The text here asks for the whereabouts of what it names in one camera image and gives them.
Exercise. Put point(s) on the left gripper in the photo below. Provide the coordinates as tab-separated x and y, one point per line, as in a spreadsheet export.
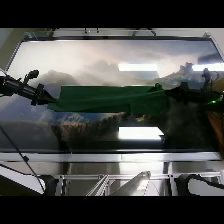
39	94

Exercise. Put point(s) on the green garment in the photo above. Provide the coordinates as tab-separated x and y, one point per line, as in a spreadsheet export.
110	99

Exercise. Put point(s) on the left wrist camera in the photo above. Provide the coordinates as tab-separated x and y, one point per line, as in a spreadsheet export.
31	75

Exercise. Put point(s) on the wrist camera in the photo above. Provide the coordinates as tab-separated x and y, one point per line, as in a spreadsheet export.
31	75
206	78

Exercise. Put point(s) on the silver frame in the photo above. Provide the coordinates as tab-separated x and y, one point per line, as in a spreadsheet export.
100	157

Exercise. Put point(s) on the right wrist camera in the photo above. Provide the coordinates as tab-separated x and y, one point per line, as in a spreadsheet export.
206	78

